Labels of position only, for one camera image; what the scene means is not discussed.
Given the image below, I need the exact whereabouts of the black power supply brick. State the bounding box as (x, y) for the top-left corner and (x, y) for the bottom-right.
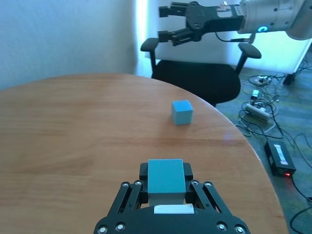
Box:
(264, 139), (297, 177)

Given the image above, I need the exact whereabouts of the light blue cube block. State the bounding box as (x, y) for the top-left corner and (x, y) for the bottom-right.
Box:
(147, 158), (186, 207)
(171, 99), (195, 126)

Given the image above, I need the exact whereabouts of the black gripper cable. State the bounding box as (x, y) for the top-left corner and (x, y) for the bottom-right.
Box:
(215, 32), (256, 46)

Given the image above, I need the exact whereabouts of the white partition panel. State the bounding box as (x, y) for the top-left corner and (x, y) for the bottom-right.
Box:
(136, 0), (312, 85)

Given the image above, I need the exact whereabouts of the white floor cable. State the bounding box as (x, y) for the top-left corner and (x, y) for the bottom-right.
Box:
(234, 120), (276, 137)

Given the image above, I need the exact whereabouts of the black office chair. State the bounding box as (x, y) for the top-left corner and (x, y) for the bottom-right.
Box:
(139, 37), (263, 108)

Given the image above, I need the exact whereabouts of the white power strip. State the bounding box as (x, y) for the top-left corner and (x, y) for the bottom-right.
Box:
(244, 102), (272, 123)

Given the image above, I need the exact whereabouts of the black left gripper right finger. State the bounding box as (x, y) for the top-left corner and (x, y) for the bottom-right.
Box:
(182, 162), (232, 216)

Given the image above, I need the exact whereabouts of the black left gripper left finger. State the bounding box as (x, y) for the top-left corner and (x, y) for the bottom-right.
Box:
(106, 162), (150, 216)

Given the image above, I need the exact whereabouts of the black floor cable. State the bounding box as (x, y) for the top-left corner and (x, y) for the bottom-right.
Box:
(288, 206), (312, 231)
(290, 174), (312, 204)
(293, 132), (312, 168)

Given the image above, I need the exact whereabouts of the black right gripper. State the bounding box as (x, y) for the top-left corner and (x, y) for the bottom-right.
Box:
(157, 0), (245, 47)

